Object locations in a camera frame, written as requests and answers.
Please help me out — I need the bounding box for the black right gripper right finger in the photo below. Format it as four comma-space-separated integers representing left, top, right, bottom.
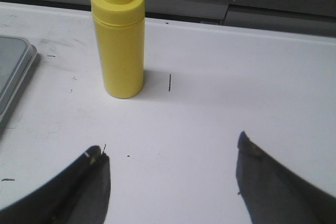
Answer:
236, 132, 335, 223

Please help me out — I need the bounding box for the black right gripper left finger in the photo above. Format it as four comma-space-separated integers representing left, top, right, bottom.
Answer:
1, 145, 111, 223

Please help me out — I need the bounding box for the yellow squeeze bottle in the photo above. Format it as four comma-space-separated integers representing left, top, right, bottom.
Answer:
90, 0, 145, 99

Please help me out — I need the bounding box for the silver electronic kitchen scale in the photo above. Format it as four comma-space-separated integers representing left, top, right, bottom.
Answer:
1, 35, 39, 133

